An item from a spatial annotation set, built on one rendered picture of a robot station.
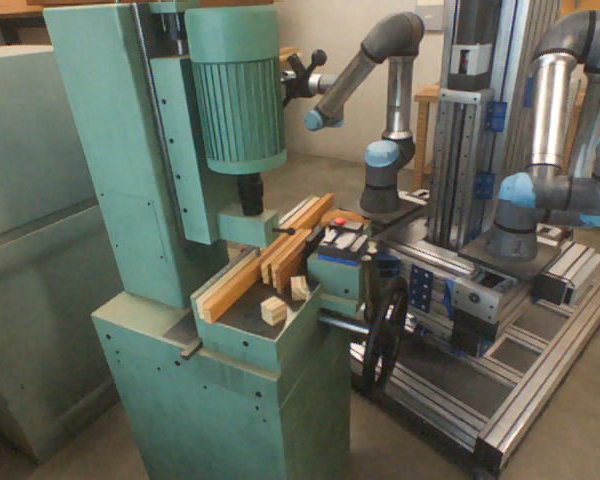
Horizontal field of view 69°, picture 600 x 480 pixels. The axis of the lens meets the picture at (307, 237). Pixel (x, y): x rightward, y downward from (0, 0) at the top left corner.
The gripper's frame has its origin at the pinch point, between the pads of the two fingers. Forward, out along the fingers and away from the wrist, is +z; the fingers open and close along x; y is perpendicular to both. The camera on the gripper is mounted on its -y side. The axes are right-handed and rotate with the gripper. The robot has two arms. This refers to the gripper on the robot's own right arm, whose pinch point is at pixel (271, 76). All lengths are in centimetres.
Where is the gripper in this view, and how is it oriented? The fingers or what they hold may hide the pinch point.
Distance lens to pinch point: 193.4
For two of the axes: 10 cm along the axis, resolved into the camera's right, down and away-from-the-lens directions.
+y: 1.2, 8.1, 5.7
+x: 5.2, -5.4, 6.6
